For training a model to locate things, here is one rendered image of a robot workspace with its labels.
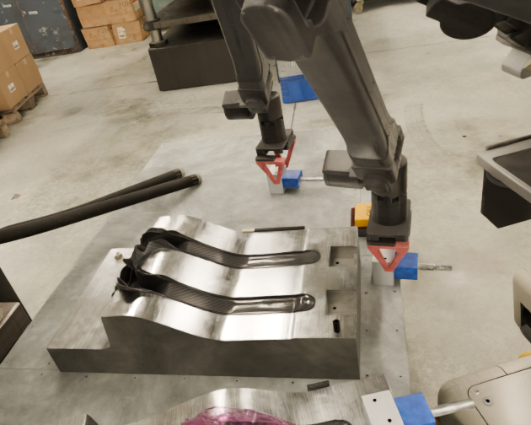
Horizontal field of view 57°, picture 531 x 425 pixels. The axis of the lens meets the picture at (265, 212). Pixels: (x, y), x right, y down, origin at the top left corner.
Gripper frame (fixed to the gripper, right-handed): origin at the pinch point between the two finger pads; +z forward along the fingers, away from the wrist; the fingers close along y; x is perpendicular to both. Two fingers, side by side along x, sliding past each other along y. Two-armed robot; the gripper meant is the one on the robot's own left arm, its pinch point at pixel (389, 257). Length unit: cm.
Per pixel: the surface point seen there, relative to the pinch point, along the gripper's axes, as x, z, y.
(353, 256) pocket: -5.9, -2.1, 2.8
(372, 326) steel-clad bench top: -2.0, 4.2, 12.5
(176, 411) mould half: -23.6, -4.5, 37.4
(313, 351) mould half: -8.8, -2.1, 23.6
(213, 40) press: -178, 55, -342
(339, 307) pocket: -6.6, -2.1, 14.8
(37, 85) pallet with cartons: -382, 84, -337
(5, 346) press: -74, 11, 21
